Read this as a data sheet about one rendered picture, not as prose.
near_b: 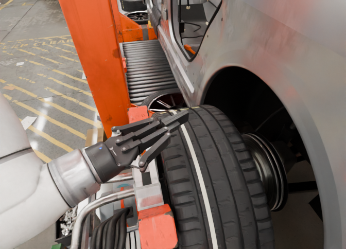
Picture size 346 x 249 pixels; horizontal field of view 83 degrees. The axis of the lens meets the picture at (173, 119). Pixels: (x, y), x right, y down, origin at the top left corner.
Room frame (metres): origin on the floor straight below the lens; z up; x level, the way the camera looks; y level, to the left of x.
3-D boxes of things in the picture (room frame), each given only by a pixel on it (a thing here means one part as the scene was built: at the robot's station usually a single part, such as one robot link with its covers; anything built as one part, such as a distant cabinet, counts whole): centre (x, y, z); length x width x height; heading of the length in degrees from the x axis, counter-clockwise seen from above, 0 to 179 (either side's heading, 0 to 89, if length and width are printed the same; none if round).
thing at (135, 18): (3.93, 0.61, 0.39); 0.66 x 0.66 x 0.24
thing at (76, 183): (0.19, 0.17, 1.27); 0.09 x 0.06 x 0.09; 38
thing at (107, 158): (0.23, 0.12, 1.27); 0.09 x 0.08 x 0.07; 128
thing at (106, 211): (0.31, 0.15, 0.85); 0.21 x 0.14 x 0.14; 103
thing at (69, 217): (0.38, 0.52, 0.51); 0.20 x 0.14 x 0.13; 22
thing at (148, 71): (2.14, 0.19, 0.14); 2.47 x 0.85 x 0.27; 13
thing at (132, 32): (2.78, 0.43, 0.69); 0.52 x 0.17 x 0.35; 103
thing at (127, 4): (5.34, 0.93, 0.39); 0.66 x 0.66 x 0.24
